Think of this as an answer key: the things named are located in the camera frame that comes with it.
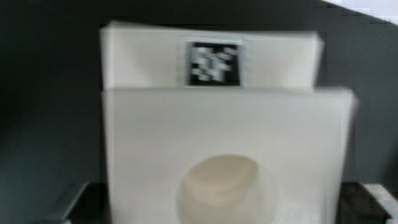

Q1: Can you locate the white lamp base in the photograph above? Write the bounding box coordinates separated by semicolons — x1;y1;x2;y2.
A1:
102;22;358;224

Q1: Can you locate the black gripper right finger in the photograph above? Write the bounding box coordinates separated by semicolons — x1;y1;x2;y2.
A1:
338;182;398;224

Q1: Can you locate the white marker sheet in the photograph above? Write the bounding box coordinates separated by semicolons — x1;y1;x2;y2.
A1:
324;0;398;25

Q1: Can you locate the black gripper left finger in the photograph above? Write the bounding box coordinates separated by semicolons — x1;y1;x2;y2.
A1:
42;181;107;224

